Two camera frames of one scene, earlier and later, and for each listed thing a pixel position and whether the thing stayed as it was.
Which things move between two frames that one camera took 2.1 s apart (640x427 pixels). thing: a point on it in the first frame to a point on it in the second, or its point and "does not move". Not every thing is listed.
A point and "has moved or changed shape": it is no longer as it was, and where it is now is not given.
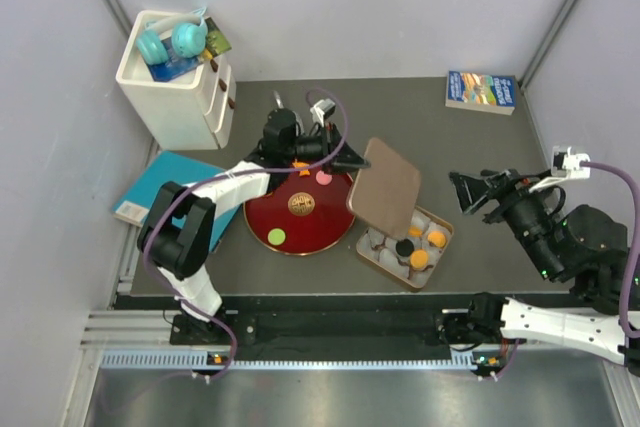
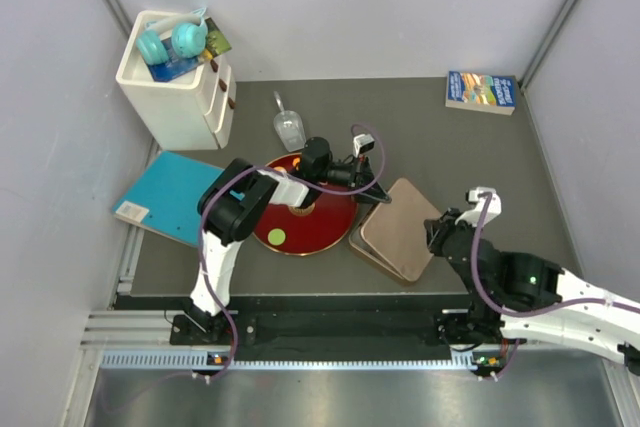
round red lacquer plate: (305, 214) does not move
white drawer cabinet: (194, 111) does not move
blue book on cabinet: (173, 67) does not move
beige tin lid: (386, 192) has moved or changed shape
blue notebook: (168, 168) does not move
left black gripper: (349, 159) to (360, 169)
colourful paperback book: (480, 91) does not move
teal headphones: (189, 37) does not move
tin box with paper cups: (411, 259) to (355, 239)
